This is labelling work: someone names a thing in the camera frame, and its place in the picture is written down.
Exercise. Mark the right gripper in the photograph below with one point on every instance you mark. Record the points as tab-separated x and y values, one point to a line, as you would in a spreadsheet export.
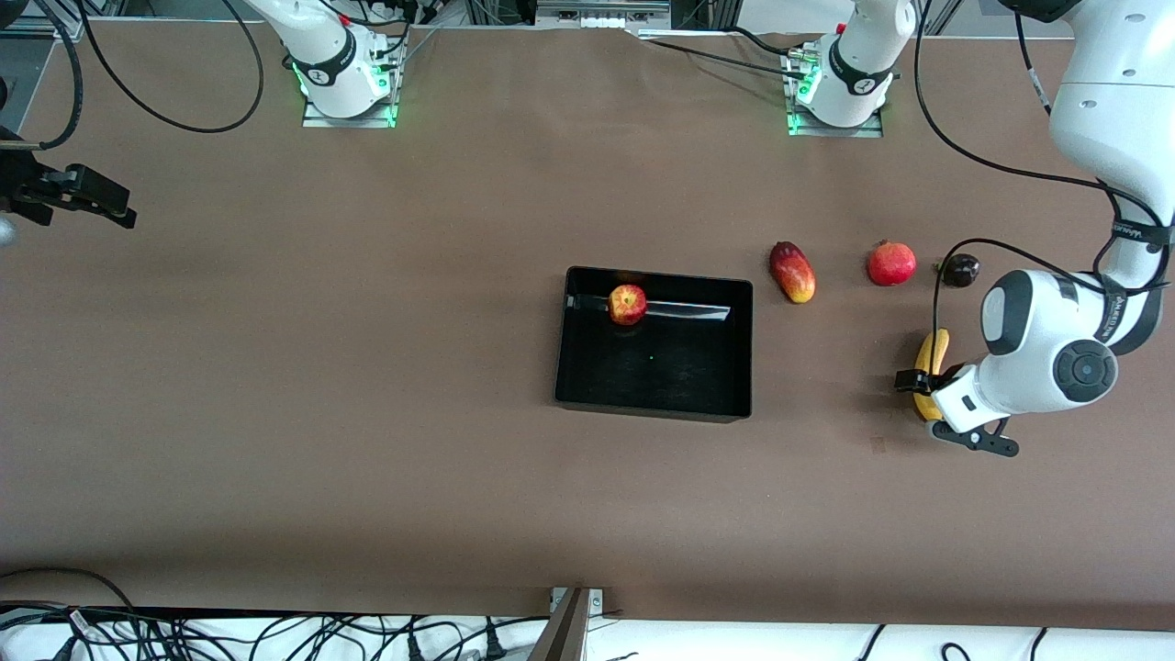
20	184

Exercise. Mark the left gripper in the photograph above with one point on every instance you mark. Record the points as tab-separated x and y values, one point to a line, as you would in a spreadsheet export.
949	375

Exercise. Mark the yellow banana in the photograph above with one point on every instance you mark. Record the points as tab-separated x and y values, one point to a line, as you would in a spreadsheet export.
932	353

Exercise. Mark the black plastic box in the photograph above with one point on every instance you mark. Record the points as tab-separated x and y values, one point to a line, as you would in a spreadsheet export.
661	358

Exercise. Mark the red yellow apple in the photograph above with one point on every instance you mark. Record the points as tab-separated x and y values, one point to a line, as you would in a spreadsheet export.
628	305

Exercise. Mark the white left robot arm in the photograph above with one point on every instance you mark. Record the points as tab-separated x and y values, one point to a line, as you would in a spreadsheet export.
1046	340

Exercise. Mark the dark purple mangosteen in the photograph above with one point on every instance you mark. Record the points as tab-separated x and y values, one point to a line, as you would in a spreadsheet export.
962	271

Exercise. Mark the red pomegranate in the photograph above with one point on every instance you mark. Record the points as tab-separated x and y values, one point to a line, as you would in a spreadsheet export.
891	263

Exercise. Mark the red yellow mango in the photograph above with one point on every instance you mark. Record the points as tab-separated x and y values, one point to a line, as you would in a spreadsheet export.
792	272

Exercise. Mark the white power strip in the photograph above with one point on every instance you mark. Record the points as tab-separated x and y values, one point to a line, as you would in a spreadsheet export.
601	13

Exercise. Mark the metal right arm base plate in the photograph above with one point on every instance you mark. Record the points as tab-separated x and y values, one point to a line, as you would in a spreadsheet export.
317	120

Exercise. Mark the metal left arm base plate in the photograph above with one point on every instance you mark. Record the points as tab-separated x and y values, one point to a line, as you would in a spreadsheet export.
872	131

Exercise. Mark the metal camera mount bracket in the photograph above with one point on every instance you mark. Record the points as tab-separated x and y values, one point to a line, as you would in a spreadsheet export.
565	629

